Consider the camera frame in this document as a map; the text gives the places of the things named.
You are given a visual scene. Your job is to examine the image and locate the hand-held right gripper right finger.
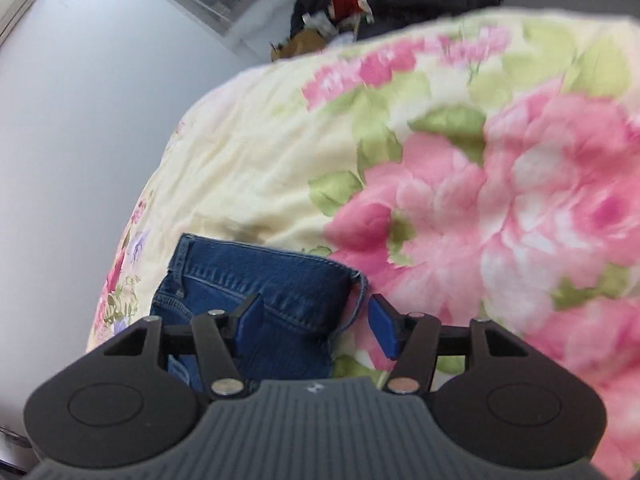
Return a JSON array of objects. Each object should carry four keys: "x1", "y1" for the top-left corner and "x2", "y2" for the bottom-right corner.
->
[{"x1": 367, "y1": 294, "x2": 531, "y2": 396}]

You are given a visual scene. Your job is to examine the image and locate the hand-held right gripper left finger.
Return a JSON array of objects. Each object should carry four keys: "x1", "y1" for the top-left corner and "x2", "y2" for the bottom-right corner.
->
[{"x1": 102, "y1": 292, "x2": 263, "y2": 401}]

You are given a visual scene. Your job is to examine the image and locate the blue denim pants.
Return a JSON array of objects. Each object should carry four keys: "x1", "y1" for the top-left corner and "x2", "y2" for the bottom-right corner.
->
[{"x1": 150, "y1": 233, "x2": 369, "y2": 393}]

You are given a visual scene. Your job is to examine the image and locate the floral blanket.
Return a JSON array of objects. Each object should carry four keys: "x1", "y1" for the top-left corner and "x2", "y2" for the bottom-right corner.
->
[{"x1": 85, "y1": 7, "x2": 640, "y2": 480}]

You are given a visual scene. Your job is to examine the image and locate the brown cardboard box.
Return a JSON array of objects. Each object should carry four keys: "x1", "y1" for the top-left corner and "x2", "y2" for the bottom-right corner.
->
[{"x1": 270, "y1": 27, "x2": 329, "y2": 62}]

